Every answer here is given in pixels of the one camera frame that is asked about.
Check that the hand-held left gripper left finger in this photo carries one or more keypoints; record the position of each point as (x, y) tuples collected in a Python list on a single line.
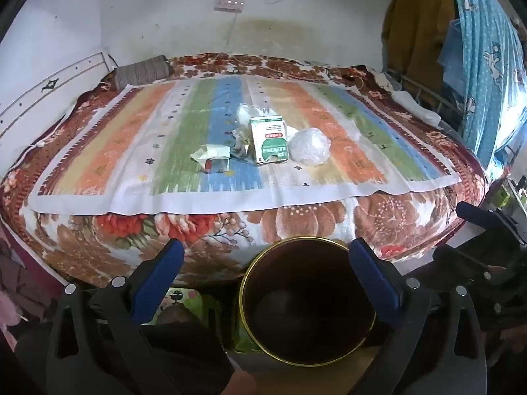
[(160, 275)]

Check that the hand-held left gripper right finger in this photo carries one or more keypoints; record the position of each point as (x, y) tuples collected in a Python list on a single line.
[(370, 271)]

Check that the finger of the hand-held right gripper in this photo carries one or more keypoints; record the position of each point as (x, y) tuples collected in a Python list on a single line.
[(461, 259), (473, 213)]

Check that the dark bin with gold rim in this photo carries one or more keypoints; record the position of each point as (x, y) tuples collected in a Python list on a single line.
[(308, 317)]

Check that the small red and white box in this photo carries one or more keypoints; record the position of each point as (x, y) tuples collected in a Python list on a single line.
[(216, 166)]

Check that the white tissue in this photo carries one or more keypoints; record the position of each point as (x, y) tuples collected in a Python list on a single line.
[(210, 151)]

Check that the clear plastic bag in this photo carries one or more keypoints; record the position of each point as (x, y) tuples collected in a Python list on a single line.
[(311, 148)]

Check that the printed clear plastic packet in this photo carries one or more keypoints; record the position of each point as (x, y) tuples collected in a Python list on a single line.
[(241, 144)]

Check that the green and white carton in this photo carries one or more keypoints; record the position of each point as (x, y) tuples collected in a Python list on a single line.
[(269, 144)]

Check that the white plastic sheet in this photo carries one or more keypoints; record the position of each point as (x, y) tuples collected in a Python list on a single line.
[(247, 114)]

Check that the person's left hand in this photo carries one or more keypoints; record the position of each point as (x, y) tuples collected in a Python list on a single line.
[(245, 380)]

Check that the green cartoon floor mat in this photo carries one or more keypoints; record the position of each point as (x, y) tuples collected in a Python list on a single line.
[(193, 300)]

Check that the brown floral blanket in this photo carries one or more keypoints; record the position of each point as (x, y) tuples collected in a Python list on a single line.
[(308, 222)]

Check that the black pants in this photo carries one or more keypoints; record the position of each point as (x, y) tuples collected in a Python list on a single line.
[(185, 358)]

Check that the striped colourful mat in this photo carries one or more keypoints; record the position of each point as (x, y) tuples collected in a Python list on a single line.
[(123, 152)]

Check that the pink cloth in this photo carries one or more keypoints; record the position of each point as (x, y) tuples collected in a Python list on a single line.
[(16, 296)]

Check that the blue printed curtain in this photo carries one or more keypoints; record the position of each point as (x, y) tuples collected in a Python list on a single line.
[(481, 49)]

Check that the brown hanging garment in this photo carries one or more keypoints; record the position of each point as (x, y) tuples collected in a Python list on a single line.
[(420, 28)]

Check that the grey striped pillow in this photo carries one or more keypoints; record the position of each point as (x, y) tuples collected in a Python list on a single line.
[(142, 72)]

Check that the white headboard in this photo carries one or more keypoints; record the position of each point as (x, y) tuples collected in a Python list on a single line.
[(41, 98)]

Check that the white power strip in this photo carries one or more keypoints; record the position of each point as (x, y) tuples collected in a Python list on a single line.
[(228, 5)]

